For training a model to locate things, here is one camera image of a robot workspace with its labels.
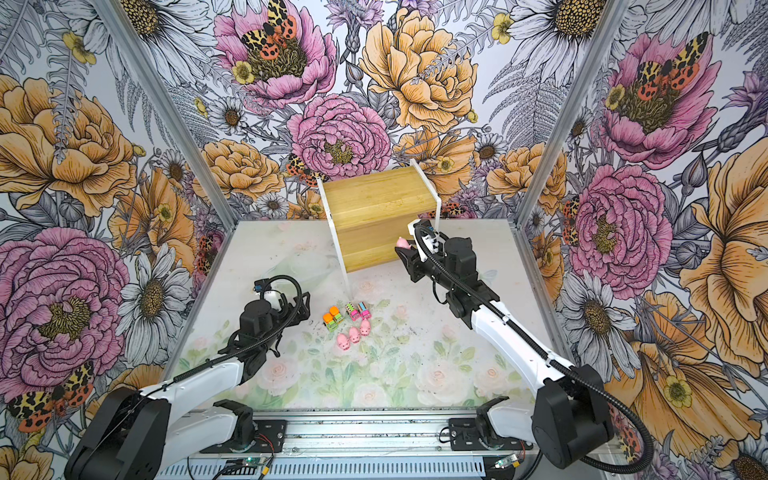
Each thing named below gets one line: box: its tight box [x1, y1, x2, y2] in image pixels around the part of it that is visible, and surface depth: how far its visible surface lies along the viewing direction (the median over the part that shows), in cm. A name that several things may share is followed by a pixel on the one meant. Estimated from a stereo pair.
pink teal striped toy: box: [357, 301, 372, 320], surface depth 96 cm
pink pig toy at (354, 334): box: [349, 326, 360, 344], surface depth 92 cm
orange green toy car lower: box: [323, 312, 339, 332], surface depth 94 cm
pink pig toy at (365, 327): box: [359, 318, 371, 336], surface depth 93 cm
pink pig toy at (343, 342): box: [336, 333, 351, 351], surface depth 90 cm
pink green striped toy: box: [345, 302, 361, 321], surface depth 96 cm
